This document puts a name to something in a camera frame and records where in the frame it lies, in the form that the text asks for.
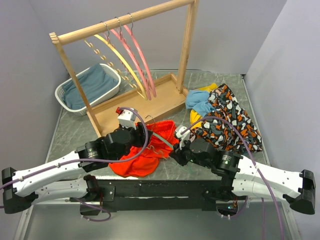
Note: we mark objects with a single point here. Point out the orange shorts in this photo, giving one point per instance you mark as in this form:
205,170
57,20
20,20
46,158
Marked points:
147,162

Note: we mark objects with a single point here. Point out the white laundry basket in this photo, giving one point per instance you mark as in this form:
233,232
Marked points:
83,111

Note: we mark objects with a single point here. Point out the blue-grey cloth in basket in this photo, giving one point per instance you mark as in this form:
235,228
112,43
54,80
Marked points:
95,82

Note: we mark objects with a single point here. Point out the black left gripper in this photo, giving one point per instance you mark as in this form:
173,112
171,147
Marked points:
140,134

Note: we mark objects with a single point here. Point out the green hanger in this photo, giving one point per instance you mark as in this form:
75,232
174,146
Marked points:
188,170

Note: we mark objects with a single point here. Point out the pink hanger left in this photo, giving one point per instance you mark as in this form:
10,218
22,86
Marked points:
119,34

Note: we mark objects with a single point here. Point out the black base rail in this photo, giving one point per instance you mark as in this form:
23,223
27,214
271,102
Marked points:
149,195

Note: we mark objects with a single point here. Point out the light blue garment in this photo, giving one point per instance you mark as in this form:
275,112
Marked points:
197,100

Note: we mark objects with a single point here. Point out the pink hanger right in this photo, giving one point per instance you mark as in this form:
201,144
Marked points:
149,83

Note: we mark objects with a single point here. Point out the pink hanger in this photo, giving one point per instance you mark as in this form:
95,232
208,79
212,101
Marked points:
119,34
149,83

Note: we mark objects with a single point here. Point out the wooden clothes rack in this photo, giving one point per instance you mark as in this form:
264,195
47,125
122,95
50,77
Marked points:
170,90

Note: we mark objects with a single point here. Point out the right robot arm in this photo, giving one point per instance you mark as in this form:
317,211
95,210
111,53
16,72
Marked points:
241,177

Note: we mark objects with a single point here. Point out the yellow hanger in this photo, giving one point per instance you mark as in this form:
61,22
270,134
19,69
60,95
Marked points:
134,81

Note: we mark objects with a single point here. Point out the yellow garment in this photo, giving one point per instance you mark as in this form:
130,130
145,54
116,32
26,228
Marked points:
194,116

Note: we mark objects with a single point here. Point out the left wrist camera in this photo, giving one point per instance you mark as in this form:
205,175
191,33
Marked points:
126,118

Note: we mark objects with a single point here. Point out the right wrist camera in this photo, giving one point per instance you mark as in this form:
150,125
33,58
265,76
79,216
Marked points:
182,134

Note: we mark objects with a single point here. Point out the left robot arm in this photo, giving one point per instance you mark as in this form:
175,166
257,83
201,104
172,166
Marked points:
69,176

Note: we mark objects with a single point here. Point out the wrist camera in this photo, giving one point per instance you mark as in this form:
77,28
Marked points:
126,118
182,134

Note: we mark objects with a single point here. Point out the camouflage patterned shorts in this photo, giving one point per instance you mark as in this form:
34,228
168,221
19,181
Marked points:
219,133

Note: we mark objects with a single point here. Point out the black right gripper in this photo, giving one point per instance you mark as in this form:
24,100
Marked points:
177,153

